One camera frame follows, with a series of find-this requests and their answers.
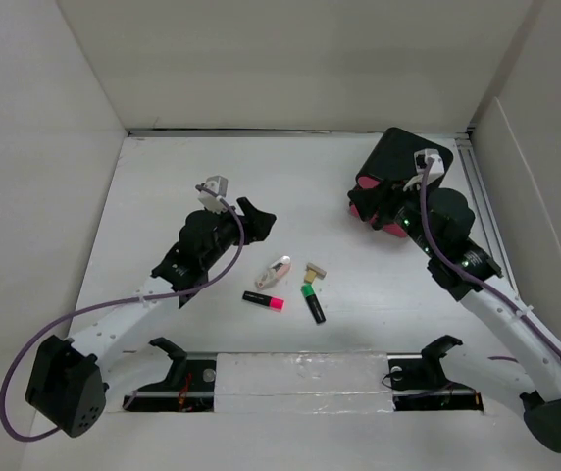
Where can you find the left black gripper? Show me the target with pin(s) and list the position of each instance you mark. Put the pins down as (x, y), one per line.
(255, 224)

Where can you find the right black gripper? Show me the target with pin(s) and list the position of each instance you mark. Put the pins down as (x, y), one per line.
(367, 201)

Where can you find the pink bottom drawer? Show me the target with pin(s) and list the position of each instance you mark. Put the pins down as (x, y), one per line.
(390, 228)

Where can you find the black drawer cabinet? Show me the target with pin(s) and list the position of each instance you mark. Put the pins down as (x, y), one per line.
(393, 158)

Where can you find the white pink correction tape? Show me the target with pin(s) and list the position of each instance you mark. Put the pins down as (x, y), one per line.
(273, 273)

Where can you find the tan wooden stamp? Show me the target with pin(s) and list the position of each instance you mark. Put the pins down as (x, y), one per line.
(313, 272)

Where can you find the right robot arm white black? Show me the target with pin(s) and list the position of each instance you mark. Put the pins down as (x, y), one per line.
(439, 220)

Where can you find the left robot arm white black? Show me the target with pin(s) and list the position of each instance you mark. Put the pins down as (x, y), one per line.
(70, 382)

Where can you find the pink highlighter black body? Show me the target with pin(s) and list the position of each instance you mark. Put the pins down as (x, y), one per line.
(263, 300)

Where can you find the green highlighter black body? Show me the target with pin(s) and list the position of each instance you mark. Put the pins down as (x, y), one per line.
(313, 304)

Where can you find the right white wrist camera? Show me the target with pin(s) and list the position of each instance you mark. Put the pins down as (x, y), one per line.
(428, 161)

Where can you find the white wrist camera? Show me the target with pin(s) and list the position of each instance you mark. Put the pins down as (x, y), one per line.
(213, 191)
(428, 161)

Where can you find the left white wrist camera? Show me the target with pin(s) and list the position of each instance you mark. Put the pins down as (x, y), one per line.
(213, 191)

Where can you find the aluminium rail right side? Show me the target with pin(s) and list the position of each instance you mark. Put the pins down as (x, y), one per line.
(487, 232)

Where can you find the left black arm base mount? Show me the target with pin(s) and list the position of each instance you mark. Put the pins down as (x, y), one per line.
(188, 385)

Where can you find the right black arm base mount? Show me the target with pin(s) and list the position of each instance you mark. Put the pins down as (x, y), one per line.
(418, 383)

